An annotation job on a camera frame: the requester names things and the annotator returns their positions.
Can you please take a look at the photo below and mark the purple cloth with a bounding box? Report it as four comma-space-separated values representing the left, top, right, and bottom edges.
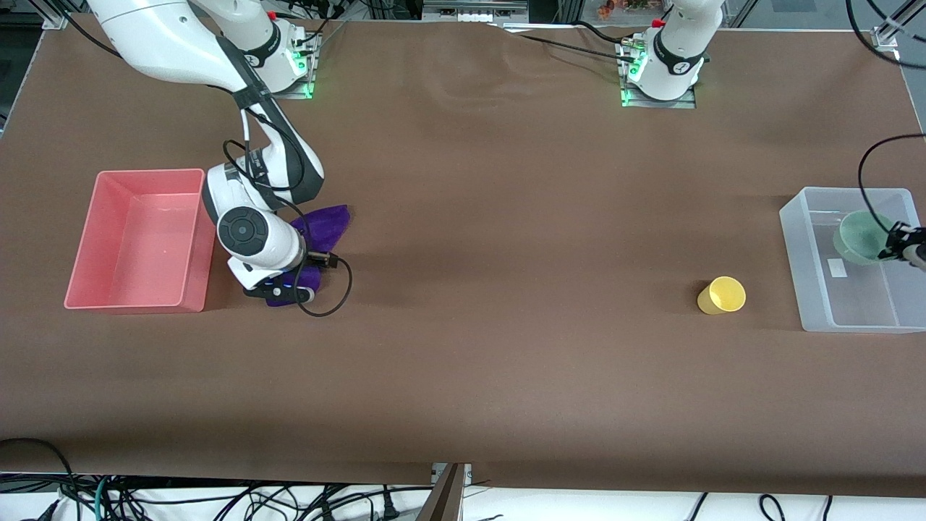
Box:
264, 205, 352, 308

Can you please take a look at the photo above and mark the green bowl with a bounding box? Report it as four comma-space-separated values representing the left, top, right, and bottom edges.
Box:
832, 210, 898, 267

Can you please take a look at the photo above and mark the yellow plastic cup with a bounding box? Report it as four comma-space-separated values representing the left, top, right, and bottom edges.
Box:
697, 276, 747, 315

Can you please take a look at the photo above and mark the clear plastic bin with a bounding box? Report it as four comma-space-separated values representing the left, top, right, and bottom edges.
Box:
778, 187, 926, 334

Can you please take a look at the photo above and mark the pink plastic bin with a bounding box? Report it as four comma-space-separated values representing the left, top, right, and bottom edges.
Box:
64, 169, 218, 313

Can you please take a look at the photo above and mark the brown table cover sheet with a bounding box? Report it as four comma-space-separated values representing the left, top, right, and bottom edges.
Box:
0, 14, 926, 500

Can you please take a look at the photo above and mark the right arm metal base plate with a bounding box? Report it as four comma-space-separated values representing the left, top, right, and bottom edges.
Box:
237, 29, 317, 100

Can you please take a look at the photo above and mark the black floor cable loop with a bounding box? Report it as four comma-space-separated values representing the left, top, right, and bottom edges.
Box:
0, 438, 77, 521

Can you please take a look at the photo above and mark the black base power cable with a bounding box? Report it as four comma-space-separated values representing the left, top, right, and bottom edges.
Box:
492, 22, 637, 62

